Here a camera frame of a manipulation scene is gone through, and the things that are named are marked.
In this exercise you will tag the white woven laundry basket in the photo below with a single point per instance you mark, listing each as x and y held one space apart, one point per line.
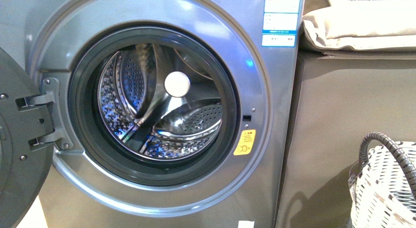
381 196

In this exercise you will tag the yellow warning sticker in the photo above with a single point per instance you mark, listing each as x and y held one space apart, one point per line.
245 143

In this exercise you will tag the white round drum hub cap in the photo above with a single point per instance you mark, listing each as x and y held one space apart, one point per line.
177 84

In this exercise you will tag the black rubber door gasket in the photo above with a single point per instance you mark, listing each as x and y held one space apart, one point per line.
103 148

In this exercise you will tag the brown cabinet beside washer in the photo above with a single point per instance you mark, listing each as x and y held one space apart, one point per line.
336 101

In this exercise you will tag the beige folded cloth cover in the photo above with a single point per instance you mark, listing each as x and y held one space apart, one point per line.
375 29

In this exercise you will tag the stainless steel perforated drum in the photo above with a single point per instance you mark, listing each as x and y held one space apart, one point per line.
143 118

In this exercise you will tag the grey door hinge bracket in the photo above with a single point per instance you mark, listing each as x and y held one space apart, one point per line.
50 98

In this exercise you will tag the dark washing machine door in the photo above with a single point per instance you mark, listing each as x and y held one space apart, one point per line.
24 163

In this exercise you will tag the grey front-load washing machine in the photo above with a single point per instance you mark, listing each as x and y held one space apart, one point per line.
48 38

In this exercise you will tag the white blue energy label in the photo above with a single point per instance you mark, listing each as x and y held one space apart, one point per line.
280 23

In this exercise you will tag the grey twisted basket handle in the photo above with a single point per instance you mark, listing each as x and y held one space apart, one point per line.
400 156

